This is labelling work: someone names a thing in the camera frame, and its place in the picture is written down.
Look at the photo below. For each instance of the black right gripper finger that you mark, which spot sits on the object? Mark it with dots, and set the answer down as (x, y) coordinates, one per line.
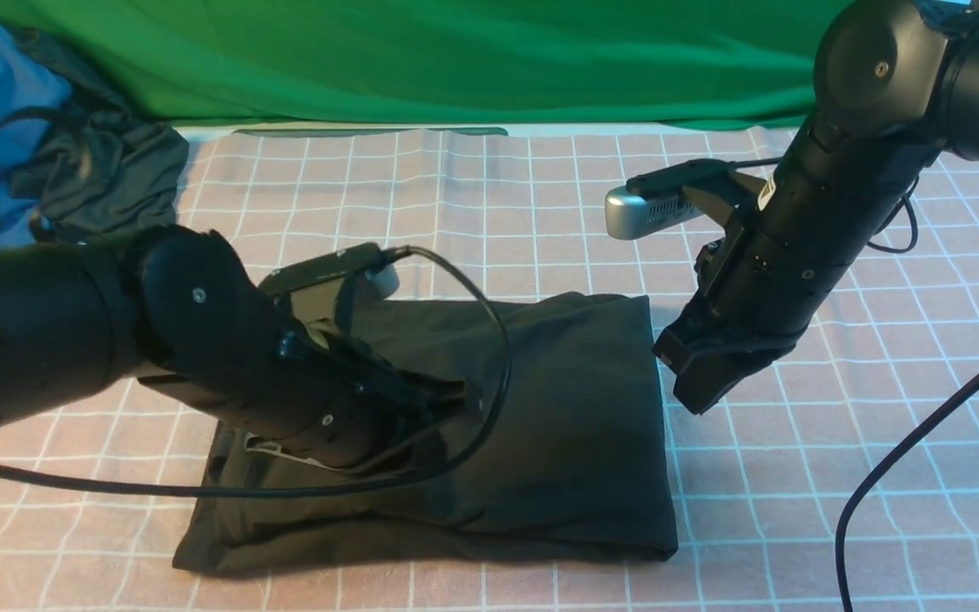
(704, 374)
(692, 345)

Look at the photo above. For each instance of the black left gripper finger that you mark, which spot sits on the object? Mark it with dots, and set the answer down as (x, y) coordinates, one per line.
(447, 397)
(265, 447)

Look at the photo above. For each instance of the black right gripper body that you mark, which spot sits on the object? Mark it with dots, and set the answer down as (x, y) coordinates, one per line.
(759, 291)

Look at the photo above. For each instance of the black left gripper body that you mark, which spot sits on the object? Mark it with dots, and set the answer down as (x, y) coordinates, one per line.
(328, 393)

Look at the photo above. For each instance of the dark gray long-sleeve top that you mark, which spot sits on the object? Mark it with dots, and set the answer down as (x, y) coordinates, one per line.
(574, 468)

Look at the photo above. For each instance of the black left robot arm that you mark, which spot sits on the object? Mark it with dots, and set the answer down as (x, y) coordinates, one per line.
(176, 310)

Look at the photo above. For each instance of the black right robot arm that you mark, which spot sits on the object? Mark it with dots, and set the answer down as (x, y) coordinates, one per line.
(896, 85)

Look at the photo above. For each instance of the pink checkered tablecloth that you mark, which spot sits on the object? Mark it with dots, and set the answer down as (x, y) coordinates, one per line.
(759, 481)

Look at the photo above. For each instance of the dark gray crumpled garment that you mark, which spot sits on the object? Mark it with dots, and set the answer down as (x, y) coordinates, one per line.
(136, 161)

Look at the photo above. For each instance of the green backdrop cloth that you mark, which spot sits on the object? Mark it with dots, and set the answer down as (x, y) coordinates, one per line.
(698, 64)

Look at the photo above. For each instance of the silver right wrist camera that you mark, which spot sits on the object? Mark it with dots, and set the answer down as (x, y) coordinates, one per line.
(656, 201)

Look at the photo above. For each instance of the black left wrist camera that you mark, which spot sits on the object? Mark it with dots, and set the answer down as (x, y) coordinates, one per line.
(333, 286)

